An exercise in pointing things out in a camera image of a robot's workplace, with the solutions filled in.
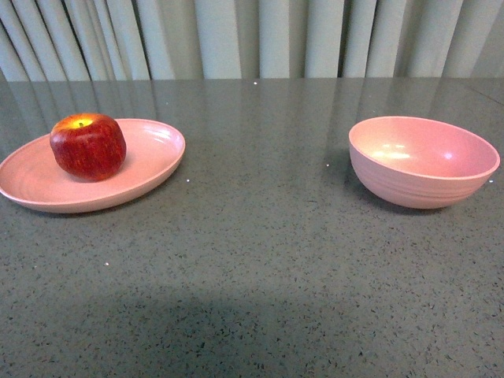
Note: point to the pink plate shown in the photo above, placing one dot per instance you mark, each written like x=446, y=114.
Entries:
x=31, y=177

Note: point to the red apple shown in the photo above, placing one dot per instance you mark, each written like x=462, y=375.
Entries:
x=89, y=146

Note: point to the pink bowl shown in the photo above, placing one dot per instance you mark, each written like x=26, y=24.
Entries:
x=420, y=163

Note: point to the white pleated curtain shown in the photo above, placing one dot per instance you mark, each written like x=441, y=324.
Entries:
x=178, y=40

